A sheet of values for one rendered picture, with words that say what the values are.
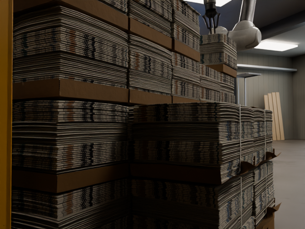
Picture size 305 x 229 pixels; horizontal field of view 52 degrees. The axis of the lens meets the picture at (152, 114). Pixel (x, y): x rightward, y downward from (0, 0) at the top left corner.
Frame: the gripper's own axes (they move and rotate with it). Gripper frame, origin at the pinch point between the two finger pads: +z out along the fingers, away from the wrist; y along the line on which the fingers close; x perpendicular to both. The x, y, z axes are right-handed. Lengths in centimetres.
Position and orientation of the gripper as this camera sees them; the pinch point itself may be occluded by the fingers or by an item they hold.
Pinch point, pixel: (213, 33)
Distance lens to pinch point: 229.4
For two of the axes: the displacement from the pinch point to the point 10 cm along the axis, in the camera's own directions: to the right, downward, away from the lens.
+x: 1.9, -0.3, 9.8
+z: 1.0, 10.0, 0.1
